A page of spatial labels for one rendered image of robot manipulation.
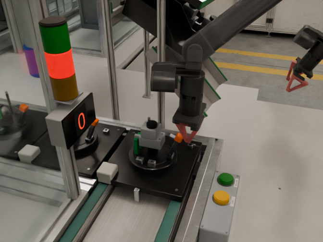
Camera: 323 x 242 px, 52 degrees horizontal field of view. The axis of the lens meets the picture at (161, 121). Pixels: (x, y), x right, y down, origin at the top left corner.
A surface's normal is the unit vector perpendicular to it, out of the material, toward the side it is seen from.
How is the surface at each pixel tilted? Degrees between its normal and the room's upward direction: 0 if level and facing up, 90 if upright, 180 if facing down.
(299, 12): 90
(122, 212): 0
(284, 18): 90
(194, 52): 73
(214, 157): 0
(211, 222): 0
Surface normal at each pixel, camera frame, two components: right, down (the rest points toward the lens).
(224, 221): 0.00, -0.83
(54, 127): -0.31, 0.53
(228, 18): -0.05, 0.21
